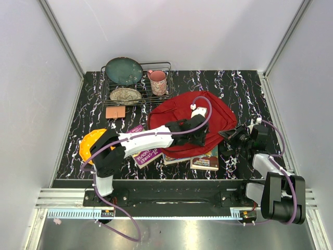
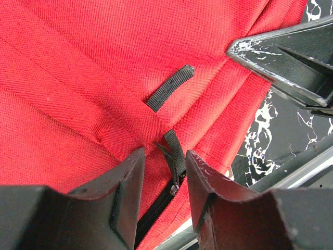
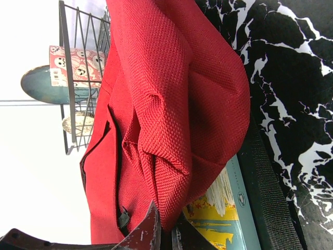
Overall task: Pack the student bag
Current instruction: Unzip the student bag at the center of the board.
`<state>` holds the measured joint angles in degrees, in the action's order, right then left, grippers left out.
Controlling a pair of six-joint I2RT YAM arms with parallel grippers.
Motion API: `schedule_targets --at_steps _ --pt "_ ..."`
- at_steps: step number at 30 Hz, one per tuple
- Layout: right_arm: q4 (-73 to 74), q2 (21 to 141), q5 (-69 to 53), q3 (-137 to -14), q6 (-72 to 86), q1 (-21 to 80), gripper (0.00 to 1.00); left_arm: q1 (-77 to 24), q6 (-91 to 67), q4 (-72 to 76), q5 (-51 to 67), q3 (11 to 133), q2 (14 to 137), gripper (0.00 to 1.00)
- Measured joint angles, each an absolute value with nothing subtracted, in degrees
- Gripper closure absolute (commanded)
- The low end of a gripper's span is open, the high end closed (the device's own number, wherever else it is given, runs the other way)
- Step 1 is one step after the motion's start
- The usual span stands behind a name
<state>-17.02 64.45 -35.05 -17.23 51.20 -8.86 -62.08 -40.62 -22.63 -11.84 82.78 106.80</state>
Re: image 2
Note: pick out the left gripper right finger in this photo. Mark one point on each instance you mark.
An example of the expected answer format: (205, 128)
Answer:
(227, 215)

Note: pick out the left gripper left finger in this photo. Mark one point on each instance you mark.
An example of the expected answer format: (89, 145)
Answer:
(101, 214)

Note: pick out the red student backpack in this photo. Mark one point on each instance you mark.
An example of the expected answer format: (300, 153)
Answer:
(86, 83)

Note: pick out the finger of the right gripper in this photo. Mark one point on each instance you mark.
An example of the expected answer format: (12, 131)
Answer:
(297, 61)

